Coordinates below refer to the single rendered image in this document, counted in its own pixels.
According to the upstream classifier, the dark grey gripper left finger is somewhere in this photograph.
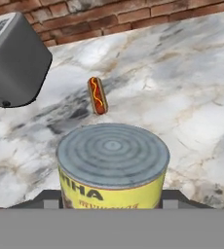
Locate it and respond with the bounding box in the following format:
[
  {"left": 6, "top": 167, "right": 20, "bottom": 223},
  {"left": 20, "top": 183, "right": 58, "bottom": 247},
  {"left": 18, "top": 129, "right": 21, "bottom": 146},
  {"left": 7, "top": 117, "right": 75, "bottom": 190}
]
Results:
[{"left": 10, "top": 189, "right": 65, "bottom": 210}]

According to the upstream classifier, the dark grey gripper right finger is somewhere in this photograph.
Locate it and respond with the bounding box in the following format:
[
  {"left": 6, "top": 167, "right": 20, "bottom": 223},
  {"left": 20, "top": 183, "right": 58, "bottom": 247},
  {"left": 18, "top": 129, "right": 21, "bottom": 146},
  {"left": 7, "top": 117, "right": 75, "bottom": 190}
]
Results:
[{"left": 158, "top": 189, "right": 213, "bottom": 210}]

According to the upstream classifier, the yellow label tin can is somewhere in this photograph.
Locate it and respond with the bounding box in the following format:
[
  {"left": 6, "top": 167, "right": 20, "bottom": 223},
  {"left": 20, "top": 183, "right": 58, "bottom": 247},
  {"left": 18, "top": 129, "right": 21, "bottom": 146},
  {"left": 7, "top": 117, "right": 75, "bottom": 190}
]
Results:
[{"left": 56, "top": 123, "right": 171, "bottom": 210}]

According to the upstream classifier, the hot dog with mustard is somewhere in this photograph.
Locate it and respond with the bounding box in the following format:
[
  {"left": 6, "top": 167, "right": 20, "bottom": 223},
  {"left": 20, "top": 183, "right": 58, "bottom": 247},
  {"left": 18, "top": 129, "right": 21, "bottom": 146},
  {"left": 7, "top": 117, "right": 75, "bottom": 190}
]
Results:
[{"left": 87, "top": 76, "right": 109, "bottom": 116}]

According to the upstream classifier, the grey toaster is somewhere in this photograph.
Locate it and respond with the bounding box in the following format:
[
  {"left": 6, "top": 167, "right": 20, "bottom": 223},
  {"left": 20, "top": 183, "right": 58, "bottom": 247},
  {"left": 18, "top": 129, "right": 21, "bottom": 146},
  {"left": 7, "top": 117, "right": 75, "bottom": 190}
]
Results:
[{"left": 0, "top": 12, "right": 54, "bottom": 109}]

